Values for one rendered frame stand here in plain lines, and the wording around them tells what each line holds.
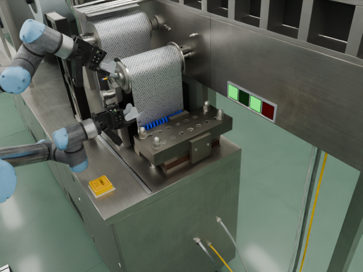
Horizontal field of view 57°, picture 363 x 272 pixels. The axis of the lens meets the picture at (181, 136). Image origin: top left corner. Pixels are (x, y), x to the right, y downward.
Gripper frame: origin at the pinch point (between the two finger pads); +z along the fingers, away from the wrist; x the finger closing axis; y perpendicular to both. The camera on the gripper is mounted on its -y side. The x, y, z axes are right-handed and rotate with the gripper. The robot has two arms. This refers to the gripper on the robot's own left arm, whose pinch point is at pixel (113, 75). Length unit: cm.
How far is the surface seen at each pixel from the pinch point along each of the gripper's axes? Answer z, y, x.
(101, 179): 8.1, -37.8, -13.7
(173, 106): 30.1, -0.6, -5.4
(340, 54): 17, 38, -68
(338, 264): 89, -24, -80
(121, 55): 10.3, 7.8, 18.7
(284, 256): 135, -52, -44
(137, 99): 11.4, -4.0, -5.3
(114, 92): 5.9, -6.3, 3.1
